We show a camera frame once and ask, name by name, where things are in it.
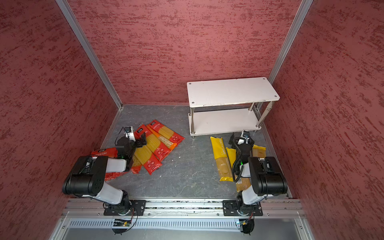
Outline yellow spaghetti bag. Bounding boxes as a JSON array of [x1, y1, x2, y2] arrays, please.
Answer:
[[226, 148, 251, 193], [252, 145, 267, 159], [210, 137, 233, 182]]

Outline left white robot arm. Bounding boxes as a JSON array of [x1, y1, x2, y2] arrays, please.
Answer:
[[62, 136, 147, 216]]

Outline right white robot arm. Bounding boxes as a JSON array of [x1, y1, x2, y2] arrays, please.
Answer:
[[229, 131, 288, 217]]

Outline orange pasta bag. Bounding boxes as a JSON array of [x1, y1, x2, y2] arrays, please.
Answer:
[[146, 125, 177, 151]]

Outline white two-tier shelf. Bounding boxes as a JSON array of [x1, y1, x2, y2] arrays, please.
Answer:
[[187, 77, 280, 137]]

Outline large red macaroni bag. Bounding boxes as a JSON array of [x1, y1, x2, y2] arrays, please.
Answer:
[[91, 148, 125, 181]]

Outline red spaghetti bag front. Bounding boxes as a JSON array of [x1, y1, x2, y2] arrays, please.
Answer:
[[134, 146, 162, 175]]

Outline red spaghetti bag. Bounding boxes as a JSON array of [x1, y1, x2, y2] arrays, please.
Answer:
[[148, 120, 185, 145], [134, 146, 162, 175], [134, 125, 171, 162]]

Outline small red macaroni bag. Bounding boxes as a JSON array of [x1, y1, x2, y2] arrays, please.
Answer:
[[131, 156, 142, 174]]

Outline red spaghetti bag middle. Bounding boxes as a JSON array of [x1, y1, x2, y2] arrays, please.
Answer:
[[134, 125, 171, 162]]

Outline red spaghetti bag rear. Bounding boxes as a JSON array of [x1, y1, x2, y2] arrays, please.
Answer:
[[148, 120, 185, 145]]

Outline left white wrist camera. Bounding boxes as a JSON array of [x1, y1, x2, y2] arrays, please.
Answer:
[[123, 126, 136, 142]]

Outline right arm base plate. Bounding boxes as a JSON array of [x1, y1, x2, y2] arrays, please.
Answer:
[[223, 200, 263, 217]]

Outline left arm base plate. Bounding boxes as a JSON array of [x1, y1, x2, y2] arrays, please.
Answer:
[[104, 200, 147, 217]]

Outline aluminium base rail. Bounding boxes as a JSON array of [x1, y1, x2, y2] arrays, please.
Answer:
[[60, 198, 307, 219]]

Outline right circuit board with wires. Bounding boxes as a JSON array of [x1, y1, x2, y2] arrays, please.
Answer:
[[239, 211, 255, 235]]

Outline circuit board with wires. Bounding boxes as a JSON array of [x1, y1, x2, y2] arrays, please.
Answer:
[[112, 207, 139, 235], [239, 211, 255, 235]]

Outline left circuit board with wires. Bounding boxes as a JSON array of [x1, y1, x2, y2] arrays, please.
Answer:
[[112, 207, 139, 235]]

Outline left aluminium corner post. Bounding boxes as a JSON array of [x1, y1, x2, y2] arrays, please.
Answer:
[[56, 0, 124, 111]]

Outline aluminium corner post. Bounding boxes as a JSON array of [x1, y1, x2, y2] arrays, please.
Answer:
[[56, 0, 124, 111], [268, 0, 313, 84]]

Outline right aluminium corner post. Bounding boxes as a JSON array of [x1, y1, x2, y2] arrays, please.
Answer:
[[268, 0, 313, 84]]

